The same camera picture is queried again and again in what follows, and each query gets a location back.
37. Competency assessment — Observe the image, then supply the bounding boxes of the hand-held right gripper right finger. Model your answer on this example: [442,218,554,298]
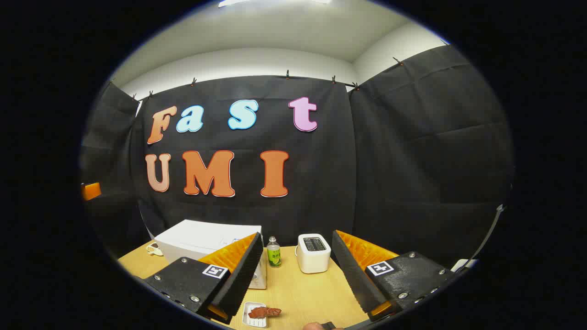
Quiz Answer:
[331,230,459,322]

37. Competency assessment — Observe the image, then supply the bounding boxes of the white microwave oven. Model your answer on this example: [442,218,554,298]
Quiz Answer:
[155,220,267,290]

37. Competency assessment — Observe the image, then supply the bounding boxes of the small white ribbed tray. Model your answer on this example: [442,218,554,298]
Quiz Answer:
[242,302,269,329]

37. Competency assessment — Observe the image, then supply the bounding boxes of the black cable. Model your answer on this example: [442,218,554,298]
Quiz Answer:
[467,204,506,271]

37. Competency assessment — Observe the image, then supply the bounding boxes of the green label bottle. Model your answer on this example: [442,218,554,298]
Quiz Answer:
[266,236,282,268]

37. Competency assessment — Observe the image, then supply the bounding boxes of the red meat strip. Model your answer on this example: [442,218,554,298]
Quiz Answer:
[248,307,282,319]

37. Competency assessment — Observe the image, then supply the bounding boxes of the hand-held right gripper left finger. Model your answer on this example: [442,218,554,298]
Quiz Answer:
[141,232,265,325]

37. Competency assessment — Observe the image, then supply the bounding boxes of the white toaster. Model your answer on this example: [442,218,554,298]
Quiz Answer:
[296,233,332,274]

